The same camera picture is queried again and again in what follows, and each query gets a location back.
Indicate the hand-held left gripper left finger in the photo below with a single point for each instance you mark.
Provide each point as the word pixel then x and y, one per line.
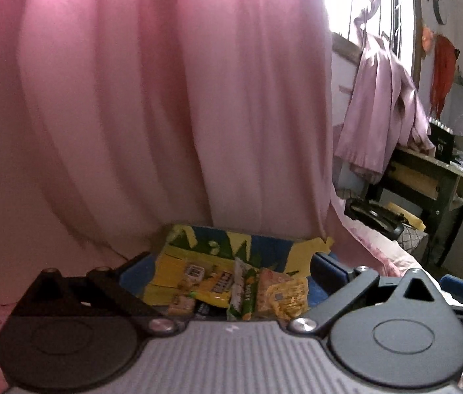
pixel 132 277

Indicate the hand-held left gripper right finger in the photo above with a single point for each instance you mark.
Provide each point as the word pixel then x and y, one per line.
pixel 330 269

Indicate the yellow snack packet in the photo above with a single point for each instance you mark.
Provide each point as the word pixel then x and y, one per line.
pixel 169 271

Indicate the clear rice crisp packet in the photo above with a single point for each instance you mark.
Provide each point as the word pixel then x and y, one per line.
pixel 282 295

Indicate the white snack packet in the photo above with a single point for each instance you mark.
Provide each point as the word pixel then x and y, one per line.
pixel 193 271

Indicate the green snack packet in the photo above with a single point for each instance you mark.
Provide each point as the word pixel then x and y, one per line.
pixel 241 291

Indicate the pink floral blanket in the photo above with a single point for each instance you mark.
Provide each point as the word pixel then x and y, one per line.
pixel 375 250

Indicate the food picture snack packet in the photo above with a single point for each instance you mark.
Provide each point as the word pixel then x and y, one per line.
pixel 182 304

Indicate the grey quilted cushion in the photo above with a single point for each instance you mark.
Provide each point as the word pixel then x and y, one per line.
pixel 414 240

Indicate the black bag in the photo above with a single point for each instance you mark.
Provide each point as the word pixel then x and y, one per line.
pixel 373 215

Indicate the dark snack packet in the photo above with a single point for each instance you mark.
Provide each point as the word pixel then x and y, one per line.
pixel 204 311

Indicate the yellow flat package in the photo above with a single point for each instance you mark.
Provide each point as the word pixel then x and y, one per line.
pixel 410 215

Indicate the dark wooden side table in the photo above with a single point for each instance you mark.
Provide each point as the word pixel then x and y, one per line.
pixel 428 180

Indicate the black box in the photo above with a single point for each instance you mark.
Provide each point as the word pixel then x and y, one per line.
pixel 441 141

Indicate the lilac jacket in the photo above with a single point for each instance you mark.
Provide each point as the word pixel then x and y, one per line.
pixel 379 111

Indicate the pink curtain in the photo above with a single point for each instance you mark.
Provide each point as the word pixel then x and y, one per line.
pixel 153 111

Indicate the red hanging cloth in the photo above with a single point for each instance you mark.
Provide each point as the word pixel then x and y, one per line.
pixel 444 74

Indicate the window with bars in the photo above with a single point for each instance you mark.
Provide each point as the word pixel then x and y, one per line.
pixel 371 8

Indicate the round wall fixture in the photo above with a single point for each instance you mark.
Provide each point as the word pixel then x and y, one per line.
pixel 440 10

